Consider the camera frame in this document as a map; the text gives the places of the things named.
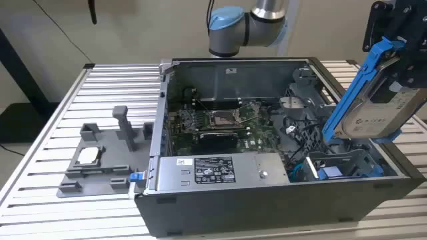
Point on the hard disk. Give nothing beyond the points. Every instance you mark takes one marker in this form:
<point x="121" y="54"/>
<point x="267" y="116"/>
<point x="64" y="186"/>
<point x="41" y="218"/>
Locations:
<point x="376" y="120"/>

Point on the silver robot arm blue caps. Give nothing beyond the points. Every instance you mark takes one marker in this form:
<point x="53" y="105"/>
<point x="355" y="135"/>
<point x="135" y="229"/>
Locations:
<point x="233" y="35"/>

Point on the disk bay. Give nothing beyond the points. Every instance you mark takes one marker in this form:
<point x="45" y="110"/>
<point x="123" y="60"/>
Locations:
<point x="333" y="156"/>

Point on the green motherboard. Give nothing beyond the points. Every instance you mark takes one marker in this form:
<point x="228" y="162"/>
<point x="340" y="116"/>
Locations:
<point x="256" y="135"/>

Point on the CPU socket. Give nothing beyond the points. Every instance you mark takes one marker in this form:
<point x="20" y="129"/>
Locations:
<point x="223" y="119"/>

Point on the thin metal locking lever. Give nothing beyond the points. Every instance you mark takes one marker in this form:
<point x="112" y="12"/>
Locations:
<point x="204" y="105"/>

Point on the black graphics card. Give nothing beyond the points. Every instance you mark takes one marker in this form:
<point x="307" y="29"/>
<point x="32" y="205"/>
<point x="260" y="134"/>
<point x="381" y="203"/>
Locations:
<point x="217" y="141"/>

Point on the silver power supply unit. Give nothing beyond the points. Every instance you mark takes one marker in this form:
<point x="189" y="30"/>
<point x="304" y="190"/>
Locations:
<point x="216" y="172"/>

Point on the black open PC case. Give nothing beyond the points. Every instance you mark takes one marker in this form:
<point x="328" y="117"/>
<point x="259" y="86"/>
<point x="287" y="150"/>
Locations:
<point x="253" y="212"/>

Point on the blue case latch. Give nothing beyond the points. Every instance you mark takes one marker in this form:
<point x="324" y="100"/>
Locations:
<point x="133" y="177"/>

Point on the silver CPU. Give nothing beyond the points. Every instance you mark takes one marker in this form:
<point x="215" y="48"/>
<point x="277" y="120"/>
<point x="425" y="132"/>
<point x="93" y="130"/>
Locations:
<point x="88" y="155"/>

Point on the grey parts rack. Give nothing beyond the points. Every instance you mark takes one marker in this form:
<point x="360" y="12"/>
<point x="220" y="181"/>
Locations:
<point x="100" y="180"/>

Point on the black desk stand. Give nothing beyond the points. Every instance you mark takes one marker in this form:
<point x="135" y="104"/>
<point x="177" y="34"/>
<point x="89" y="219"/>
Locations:
<point x="22" y="75"/>

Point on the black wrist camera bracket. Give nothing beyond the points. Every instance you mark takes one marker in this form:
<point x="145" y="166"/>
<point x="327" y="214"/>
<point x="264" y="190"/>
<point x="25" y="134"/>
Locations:
<point x="375" y="27"/>

